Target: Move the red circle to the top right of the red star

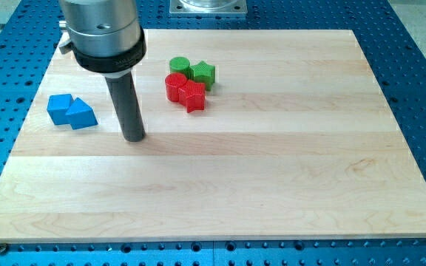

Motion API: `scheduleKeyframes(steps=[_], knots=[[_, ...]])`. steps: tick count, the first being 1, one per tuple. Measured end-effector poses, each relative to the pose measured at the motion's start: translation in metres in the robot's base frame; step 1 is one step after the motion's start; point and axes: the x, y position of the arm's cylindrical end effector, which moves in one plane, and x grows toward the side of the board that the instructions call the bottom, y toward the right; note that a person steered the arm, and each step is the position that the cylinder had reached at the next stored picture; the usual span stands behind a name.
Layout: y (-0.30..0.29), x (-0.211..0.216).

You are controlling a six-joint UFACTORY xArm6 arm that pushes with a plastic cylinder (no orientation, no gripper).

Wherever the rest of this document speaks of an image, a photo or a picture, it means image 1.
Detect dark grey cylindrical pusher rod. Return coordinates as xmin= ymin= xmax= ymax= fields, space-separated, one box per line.
xmin=105 ymin=71 xmax=145 ymax=142

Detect red star block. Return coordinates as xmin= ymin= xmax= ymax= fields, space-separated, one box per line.
xmin=178 ymin=80 xmax=206 ymax=113

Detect green star block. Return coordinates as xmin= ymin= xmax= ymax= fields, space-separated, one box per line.
xmin=189 ymin=61 xmax=216 ymax=91

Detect blue triangle block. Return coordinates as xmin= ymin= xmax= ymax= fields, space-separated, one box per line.
xmin=65 ymin=98 xmax=98 ymax=130

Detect red cylinder block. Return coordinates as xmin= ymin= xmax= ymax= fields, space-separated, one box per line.
xmin=164 ymin=72 xmax=188 ymax=102

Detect green cylinder block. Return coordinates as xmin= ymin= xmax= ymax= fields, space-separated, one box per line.
xmin=169 ymin=56 xmax=190 ymax=78

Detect blue cube block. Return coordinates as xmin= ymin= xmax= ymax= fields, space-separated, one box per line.
xmin=47 ymin=94 xmax=73 ymax=126

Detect blue perforated metal table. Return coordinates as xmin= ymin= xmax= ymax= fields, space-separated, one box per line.
xmin=0 ymin=1 xmax=426 ymax=265

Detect light wooden board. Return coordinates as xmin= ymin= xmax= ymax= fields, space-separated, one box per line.
xmin=0 ymin=30 xmax=426 ymax=243

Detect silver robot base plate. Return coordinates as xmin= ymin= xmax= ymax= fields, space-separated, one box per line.
xmin=169 ymin=0 xmax=248 ymax=15

